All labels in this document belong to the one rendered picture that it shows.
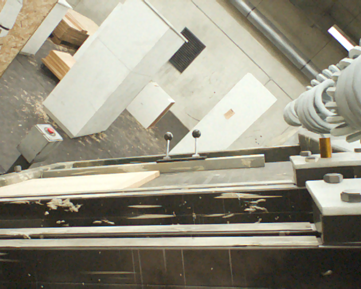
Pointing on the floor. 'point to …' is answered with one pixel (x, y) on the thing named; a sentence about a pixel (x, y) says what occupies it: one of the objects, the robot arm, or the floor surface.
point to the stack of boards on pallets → (63, 33)
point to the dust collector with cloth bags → (282, 137)
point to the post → (19, 164)
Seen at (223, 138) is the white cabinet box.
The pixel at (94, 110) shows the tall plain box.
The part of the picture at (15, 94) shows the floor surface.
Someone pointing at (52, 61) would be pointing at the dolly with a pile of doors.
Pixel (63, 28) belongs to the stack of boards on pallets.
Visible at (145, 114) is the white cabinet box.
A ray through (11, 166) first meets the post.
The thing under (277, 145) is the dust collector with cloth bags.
